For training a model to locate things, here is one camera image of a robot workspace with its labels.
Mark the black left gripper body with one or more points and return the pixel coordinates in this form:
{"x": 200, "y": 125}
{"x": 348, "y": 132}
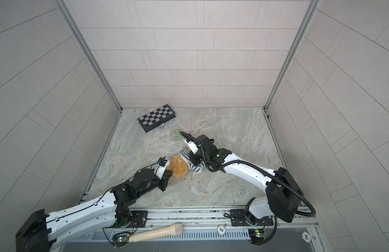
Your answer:
{"x": 161, "y": 185}

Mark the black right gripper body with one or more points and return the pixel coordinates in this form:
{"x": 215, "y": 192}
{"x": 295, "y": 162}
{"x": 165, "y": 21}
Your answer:
{"x": 197, "y": 158}

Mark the blue white striped sweater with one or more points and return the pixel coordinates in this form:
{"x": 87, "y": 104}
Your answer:
{"x": 196, "y": 166}

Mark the brown teddy bear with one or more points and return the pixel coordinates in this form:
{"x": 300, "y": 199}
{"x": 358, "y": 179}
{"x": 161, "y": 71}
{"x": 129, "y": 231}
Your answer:
{"x": 180, "y": 164}

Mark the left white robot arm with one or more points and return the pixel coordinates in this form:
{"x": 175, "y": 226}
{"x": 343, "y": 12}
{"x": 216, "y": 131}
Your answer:
{"x": 43, "y": 232}

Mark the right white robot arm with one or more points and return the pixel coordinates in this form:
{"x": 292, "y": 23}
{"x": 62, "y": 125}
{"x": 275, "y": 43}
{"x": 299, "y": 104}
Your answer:
{"x": 282, "y": 197}

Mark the green brick pattern plastic bag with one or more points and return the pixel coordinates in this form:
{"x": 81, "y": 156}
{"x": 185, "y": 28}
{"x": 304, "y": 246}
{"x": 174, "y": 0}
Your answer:
{"x": 176, "y": 136}

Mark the folded black chess board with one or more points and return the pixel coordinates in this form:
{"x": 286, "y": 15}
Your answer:
{"x": 156, "y": 118}

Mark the left green circuit board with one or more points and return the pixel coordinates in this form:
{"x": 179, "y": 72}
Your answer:
{"x": 121, "y": 239}

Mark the right circuit board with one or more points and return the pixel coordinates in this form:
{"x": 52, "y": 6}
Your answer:
{"x": 257, "y": 237}

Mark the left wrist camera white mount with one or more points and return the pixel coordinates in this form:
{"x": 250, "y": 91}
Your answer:
{"x": 162, "y": 163}

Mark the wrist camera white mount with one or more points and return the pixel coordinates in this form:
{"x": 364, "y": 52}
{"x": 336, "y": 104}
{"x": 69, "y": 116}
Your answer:
{"x": 191, "y": 147}
{"x": 162, "y": 163}

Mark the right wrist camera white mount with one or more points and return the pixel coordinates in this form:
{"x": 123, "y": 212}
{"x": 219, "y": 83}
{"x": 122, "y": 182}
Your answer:
{"x": 191, "y": 147}

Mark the beige wooden handle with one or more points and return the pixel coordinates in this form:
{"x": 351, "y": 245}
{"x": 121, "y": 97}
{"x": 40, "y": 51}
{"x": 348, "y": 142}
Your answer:
{"x": 172, "y": 230}

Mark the aluminium mounting rail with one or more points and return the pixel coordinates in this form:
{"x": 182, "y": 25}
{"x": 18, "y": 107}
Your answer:
{"x": 188, "y": 217}

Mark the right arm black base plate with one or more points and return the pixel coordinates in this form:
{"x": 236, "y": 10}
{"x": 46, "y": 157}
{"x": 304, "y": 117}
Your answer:
{"x": 237, "y": 218}

